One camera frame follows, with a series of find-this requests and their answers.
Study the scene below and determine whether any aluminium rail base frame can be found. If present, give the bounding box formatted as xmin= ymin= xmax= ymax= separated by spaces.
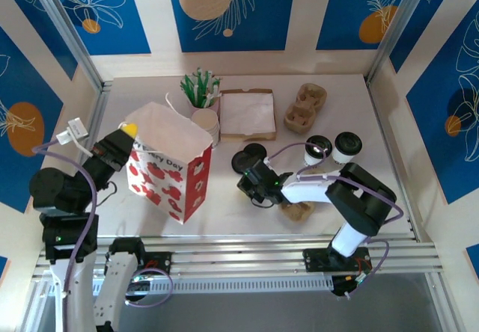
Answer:
xmin=31 ymin=234 xmax=445 ymax=285

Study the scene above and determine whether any brown pulp cup carrier stack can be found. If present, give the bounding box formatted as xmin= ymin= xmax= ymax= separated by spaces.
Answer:
xmin=283 ymin=82 xmax=329 ymax=134

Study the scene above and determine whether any small controller circuit board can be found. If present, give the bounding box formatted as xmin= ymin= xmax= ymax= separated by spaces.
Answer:
xmin=126 ymin=271 xmax=155 ymax=295
xmin=332 ymin=274 xmax=371 ymax=296

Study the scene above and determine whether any green white wrapped straws bundle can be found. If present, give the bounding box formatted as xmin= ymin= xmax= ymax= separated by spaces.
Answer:
xmin=180 ymin=68 xmax=222 ymax=108

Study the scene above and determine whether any brown cardboard napkin box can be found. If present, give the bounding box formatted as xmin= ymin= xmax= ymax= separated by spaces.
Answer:
xmin=219 ymin=88 xmax=278 ymax=143

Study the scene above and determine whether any aluminium table edge rail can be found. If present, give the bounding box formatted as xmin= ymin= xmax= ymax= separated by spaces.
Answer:
xmin=366 ymin=79 xmax=423 ymax=242
xmin=76 ymin=80 xmax=114 ymax=168

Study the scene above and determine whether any black plastic cup lid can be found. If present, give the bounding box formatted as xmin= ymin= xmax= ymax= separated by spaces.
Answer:
xmin=242 ymin=143 xmax=269 ymax=161
xmin=335 ymin=132 xmax=363 ymax=157
xmin=305 ymin=135 xmax=333 ymax=158

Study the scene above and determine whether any red white paper bag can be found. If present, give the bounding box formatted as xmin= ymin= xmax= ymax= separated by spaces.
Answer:
xmin=123 ymin=91 xmax=215 ymax=225

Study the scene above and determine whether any black plastic cup lids stack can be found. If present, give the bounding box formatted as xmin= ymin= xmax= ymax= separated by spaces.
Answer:
xmin=231 ymin=150 xmax=259 ymax=176

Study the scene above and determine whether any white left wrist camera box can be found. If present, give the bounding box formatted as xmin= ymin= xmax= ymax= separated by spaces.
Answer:
xmin=55 ymin=117 xmax=90 ymax=146

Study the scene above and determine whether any white paper napkins stack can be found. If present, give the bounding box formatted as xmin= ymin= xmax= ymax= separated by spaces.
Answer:
xmin=220 ymin=92 xmax=276 ymax=135

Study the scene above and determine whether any aluminium frame post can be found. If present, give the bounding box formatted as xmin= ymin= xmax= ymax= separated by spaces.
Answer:
xmin=366 ymin=0 xmax=437 ymax=84
xmin=28 ymin=0 xmax=105 ymax=93

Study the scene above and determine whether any white paper cup stack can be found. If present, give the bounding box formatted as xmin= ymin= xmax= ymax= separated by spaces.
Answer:
xmin=191 ymin=108 xmax=222 ymax=149

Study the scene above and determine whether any white slotted cable duct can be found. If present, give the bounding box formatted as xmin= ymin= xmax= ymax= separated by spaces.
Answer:
xmin=89 ymin=276 xmax=334 ymax=296

